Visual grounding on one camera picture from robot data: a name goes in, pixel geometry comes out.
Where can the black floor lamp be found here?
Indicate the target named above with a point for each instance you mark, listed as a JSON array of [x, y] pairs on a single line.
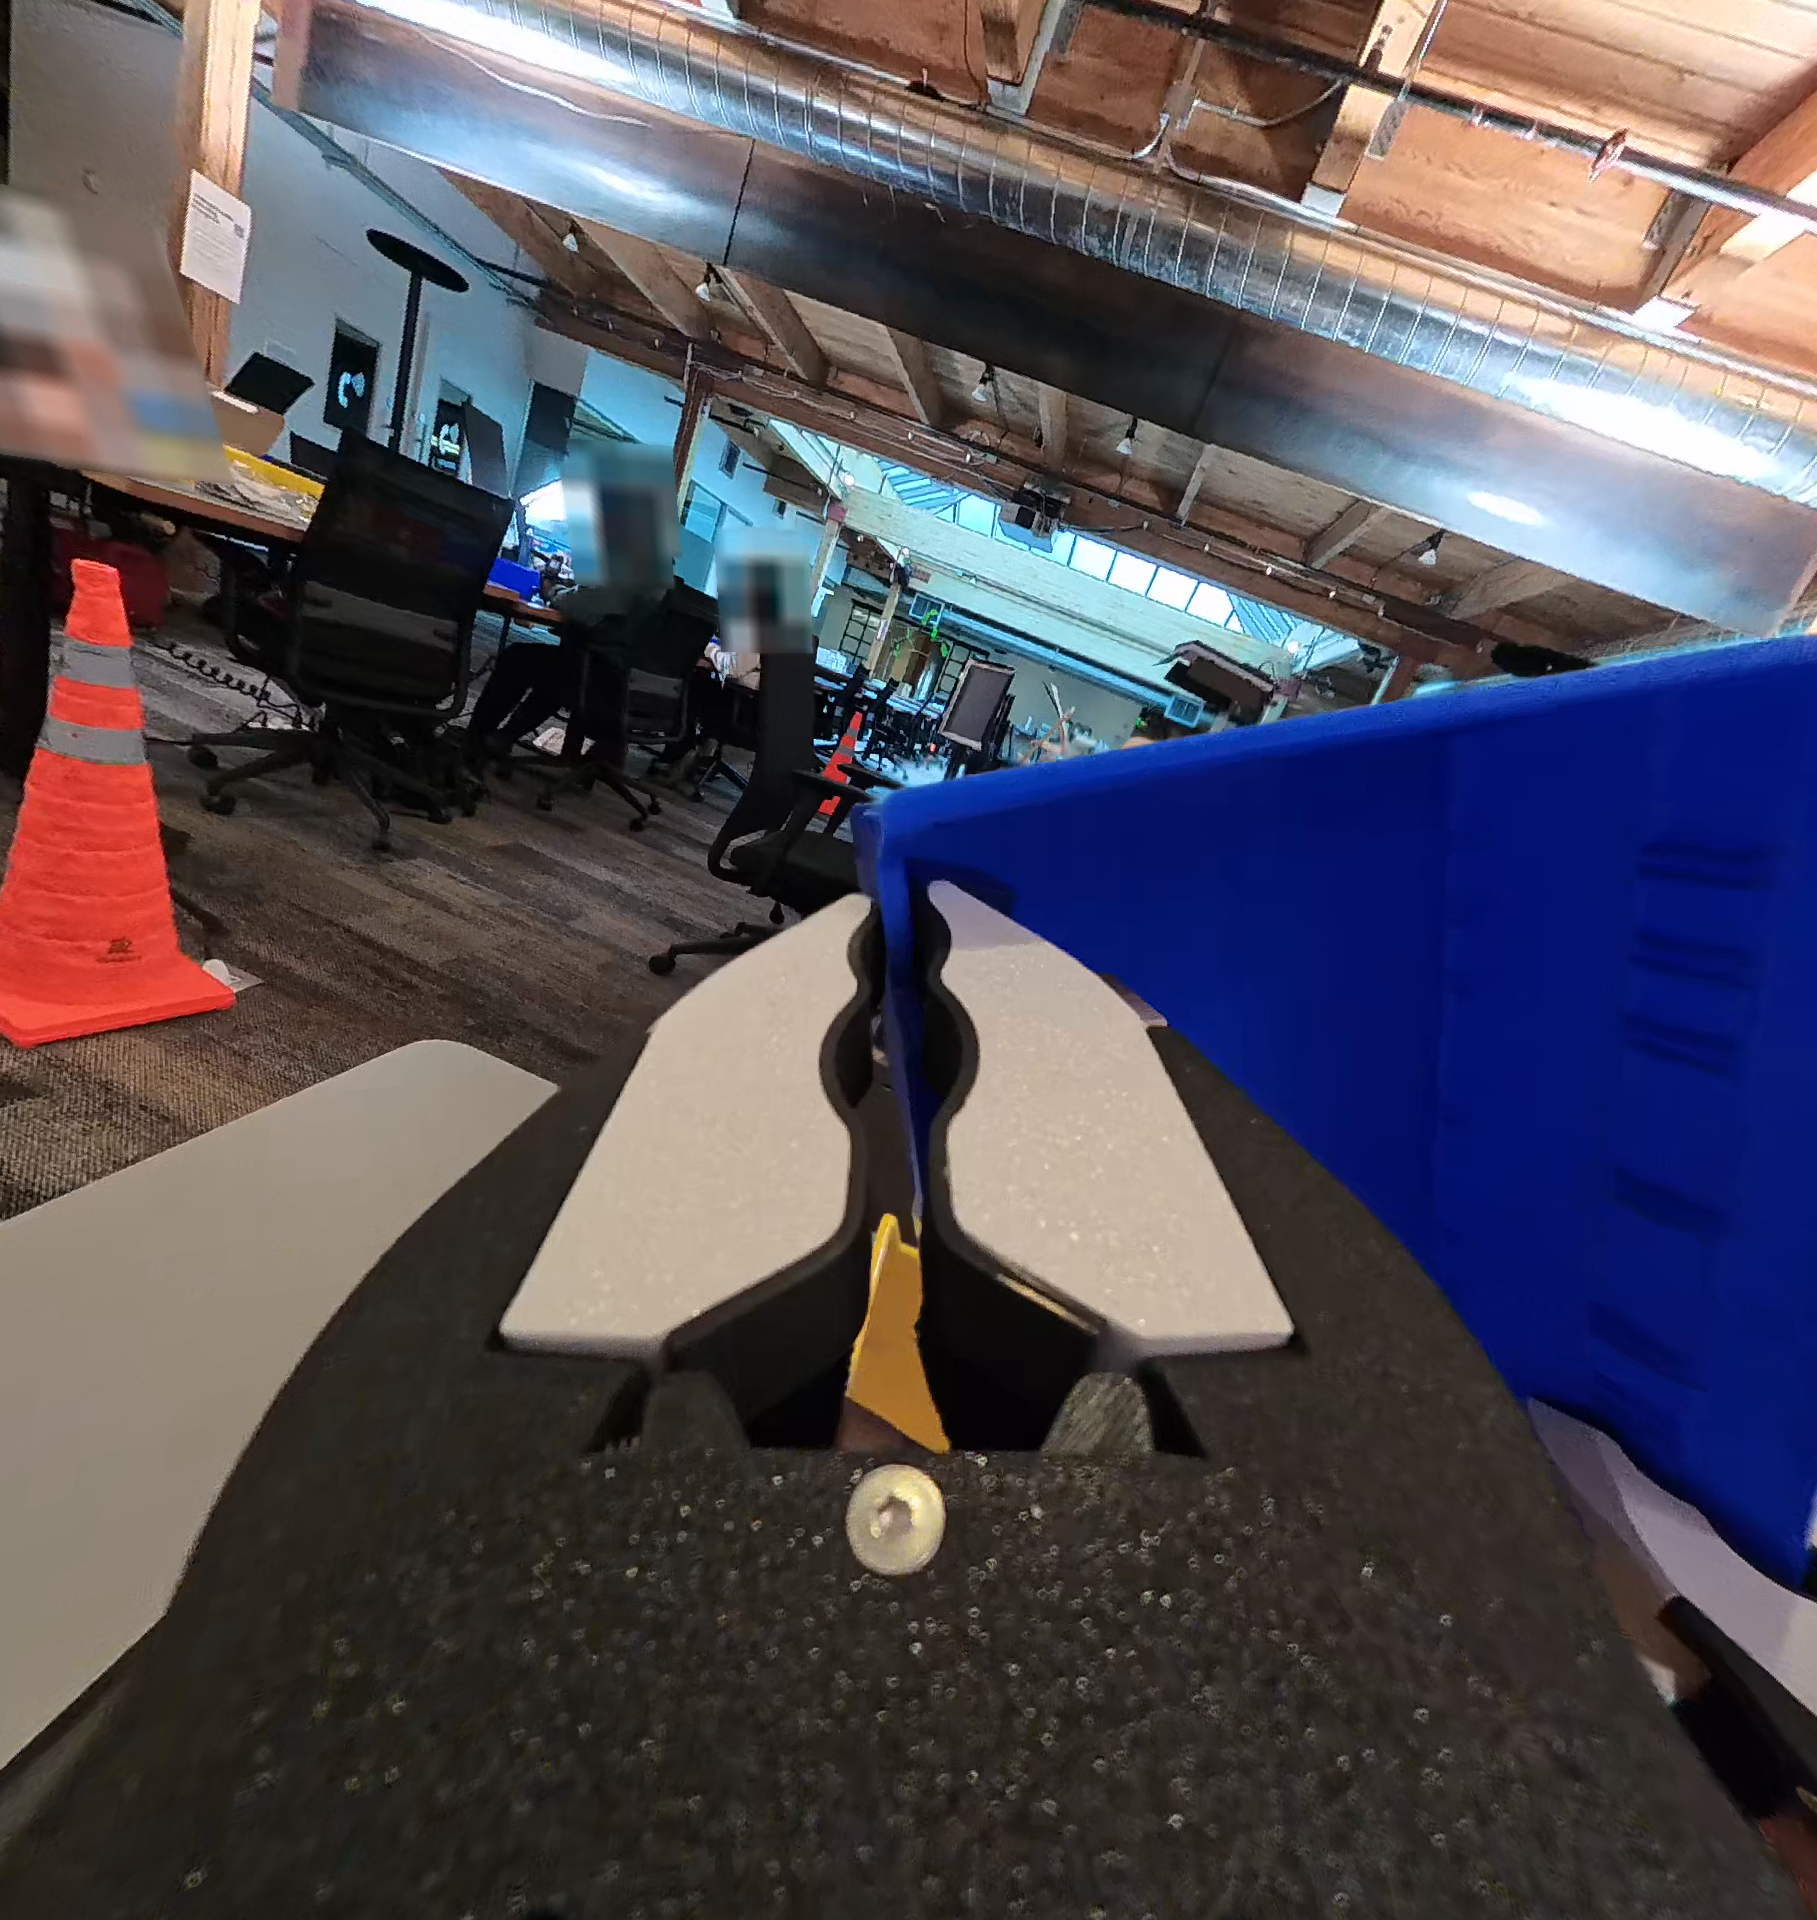
[[407, 330]]

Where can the small orange traffic cone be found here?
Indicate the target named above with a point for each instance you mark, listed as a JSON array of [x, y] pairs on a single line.
[[844, 765]]

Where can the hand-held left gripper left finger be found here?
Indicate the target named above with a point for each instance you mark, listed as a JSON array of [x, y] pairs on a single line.
[[682, 1186]]

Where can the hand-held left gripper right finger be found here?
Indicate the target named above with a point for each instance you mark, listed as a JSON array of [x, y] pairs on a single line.
[[1103, 1186]]

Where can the dark wall poster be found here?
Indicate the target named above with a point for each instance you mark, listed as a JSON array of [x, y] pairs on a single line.
[[349, 383]]

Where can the black mesh office chair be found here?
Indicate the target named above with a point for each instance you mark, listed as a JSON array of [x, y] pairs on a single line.
[[383, 600], [780, 841]]

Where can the silver ventilation duct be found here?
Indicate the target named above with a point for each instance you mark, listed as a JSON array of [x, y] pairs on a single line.
[[1147, 271]]

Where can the wooden office desk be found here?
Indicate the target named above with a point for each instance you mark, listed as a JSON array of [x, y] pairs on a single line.
[[171, 504]]

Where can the black laptop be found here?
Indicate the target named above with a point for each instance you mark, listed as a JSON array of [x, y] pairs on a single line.
[[266, 383]]

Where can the wooden column with paper notice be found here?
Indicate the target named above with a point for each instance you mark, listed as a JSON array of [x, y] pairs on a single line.
[[217, 90]]

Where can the yellow plastic bin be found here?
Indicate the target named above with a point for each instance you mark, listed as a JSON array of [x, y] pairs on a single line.
[[892, 1352]]

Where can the red bag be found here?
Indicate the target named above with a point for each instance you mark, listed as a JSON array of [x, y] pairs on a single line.
[[113, 579]]

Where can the blue plastic bin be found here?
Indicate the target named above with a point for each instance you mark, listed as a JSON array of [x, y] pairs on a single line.
[[1373, 1049]]

